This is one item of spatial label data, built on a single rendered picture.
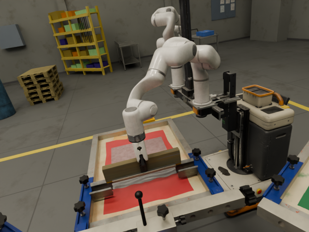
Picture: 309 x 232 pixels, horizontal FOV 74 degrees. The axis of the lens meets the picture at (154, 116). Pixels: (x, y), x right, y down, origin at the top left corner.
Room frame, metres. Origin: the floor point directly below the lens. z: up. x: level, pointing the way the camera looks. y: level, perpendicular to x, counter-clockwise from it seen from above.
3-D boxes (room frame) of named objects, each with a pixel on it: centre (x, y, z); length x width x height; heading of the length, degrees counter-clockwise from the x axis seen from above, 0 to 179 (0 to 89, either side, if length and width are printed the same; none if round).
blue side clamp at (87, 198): (0.69, 0.36, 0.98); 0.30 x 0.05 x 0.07; 8
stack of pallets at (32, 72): (6.07, 3.07, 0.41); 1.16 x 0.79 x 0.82; 9
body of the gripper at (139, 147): (0.77, 0.09, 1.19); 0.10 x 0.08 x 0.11; 8
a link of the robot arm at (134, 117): (0.79, 0.06, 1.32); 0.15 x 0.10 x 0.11; 140
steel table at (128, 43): (9.07, 0.71, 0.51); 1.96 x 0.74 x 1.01; 11
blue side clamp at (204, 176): (0.76, -0.19, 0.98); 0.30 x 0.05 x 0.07; 8
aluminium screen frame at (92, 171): (0.97, 0.12, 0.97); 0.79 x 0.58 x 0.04; 8
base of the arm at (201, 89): (1.26, -0.34, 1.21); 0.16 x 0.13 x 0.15; 101
